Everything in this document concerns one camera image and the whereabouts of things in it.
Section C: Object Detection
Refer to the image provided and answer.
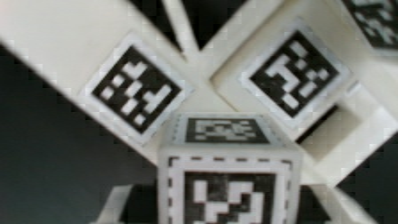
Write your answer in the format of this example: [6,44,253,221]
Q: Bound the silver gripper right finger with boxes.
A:
[299,184,379,224]

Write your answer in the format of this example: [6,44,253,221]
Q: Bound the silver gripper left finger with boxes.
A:
[91,183,160,224]

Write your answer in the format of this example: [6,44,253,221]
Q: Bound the white cube nut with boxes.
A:
[159,113,303,224]
[338,0,398,57]

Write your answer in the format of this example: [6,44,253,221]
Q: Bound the white long chair back bar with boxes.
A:
[0,0,398,184]

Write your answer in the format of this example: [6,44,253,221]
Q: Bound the white cube nut front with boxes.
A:
[338,0,398,57]

